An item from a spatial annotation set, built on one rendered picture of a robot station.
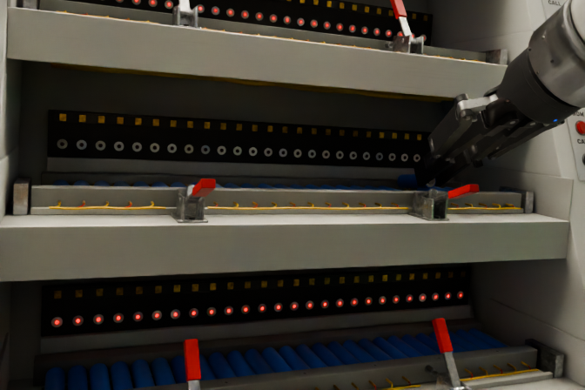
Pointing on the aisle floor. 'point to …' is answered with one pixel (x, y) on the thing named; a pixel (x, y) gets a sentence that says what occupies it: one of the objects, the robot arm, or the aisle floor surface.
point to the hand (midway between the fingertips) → (441, 164)
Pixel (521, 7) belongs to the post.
